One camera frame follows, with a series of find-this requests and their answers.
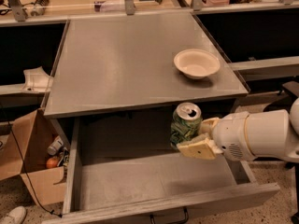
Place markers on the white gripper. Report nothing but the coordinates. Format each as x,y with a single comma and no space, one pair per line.
231,134

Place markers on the green soda can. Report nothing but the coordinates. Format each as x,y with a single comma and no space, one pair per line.
186,121

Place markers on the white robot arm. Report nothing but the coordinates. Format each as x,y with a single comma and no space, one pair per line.
246,136

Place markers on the grey open top drawer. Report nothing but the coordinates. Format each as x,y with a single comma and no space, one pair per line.
123,181

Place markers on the white paper bowl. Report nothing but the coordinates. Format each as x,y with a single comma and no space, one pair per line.
197,63

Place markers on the black office chair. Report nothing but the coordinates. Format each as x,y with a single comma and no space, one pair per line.
291,89

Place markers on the grey cabinet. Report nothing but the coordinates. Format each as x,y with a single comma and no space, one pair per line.
125,63

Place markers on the white bottle in box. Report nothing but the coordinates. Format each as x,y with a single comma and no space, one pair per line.
55,146

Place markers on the orange fruit in box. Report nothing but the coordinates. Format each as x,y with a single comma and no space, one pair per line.
52,162

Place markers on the white curved plastic part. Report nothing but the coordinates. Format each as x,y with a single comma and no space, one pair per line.
37,80

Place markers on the brown cardboard box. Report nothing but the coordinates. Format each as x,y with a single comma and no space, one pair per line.
25,154

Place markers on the white shoe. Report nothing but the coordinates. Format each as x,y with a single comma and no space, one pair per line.
15,216

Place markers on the black white handheld device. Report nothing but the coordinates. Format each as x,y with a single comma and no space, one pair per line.
39,7

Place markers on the black drawer handle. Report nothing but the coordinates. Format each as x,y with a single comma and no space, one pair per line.
183,218

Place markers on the grey metal bracket left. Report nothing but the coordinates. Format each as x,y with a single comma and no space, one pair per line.
17,9

